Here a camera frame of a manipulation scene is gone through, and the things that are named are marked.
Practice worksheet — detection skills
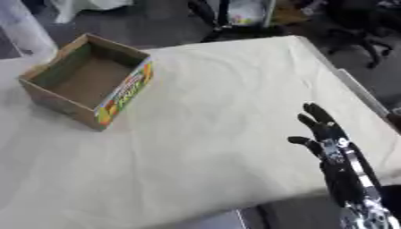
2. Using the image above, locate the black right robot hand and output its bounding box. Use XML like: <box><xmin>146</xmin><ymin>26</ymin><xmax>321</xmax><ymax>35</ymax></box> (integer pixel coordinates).
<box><xmin>286</xmin><ymin>102</ymin><xmax>384</xmax><ymax>208</ymax></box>

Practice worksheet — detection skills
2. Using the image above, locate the open cardboard box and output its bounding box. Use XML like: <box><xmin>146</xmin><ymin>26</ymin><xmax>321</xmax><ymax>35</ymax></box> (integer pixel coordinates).
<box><xmin>17</xmin><ymin>33</ymin><xmax>156</xmax><ymax>132</ymax></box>

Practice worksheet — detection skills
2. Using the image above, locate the black office chair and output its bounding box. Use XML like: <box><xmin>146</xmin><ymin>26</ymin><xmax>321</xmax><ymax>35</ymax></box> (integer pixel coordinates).
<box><xmin>318</xmin><ymin>0</ymin><xmax>401</xmax><ymax>70</ymax></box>

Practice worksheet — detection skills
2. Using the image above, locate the black tripod stand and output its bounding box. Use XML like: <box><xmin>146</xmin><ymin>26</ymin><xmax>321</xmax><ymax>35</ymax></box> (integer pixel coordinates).
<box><xmin>186</xmin><ymin>0</ymin><xmax>248</xmax><ymax>43</ymax></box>

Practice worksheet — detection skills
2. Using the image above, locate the white plastic bag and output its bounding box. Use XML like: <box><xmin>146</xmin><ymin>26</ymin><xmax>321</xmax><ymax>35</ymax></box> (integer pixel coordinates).
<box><xmin>50</xmin><ymin>0</ymin><xmax>135</xmax><ymax>25</ymax></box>

